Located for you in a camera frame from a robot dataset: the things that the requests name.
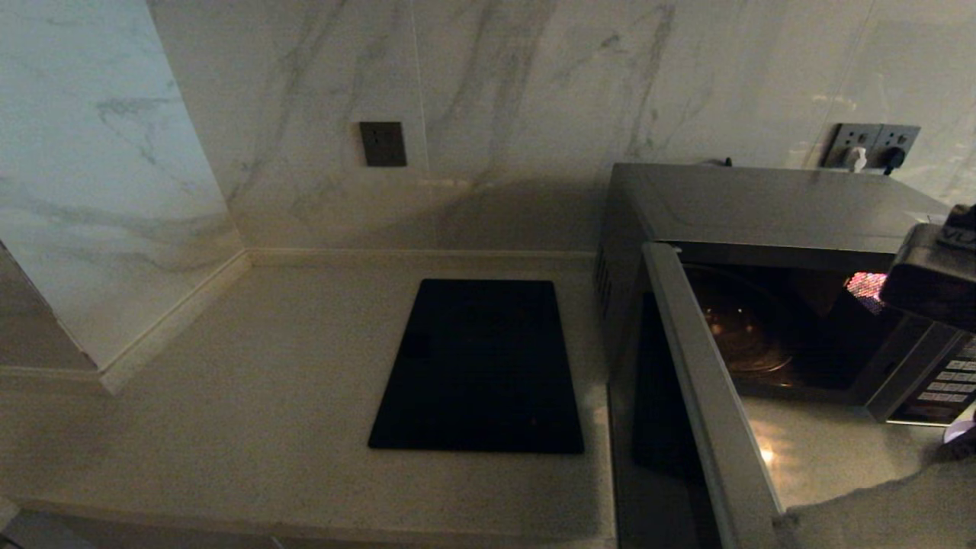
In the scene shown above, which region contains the black glass induction cooktop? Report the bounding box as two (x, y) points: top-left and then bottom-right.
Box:
(368, 279), (585, 454)

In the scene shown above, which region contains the black glass microwave door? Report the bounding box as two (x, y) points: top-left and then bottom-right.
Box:
(608, 242), (786, 549)

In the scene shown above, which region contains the dark grey wall socket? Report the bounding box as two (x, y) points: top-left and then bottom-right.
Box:
(874, 126), (921, 170)
(360, 122), (408, 168)
(823, 124), (878, 170)

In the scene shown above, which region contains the silver microwave oven housing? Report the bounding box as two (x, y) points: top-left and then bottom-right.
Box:
(599, 162), (976, 426)

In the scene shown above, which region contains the purple round plate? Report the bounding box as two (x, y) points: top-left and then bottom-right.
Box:
(944, 403), (976, 445)

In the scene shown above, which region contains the black power cord with plug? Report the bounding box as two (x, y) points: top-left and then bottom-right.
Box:
(690, 146), (907, 176)

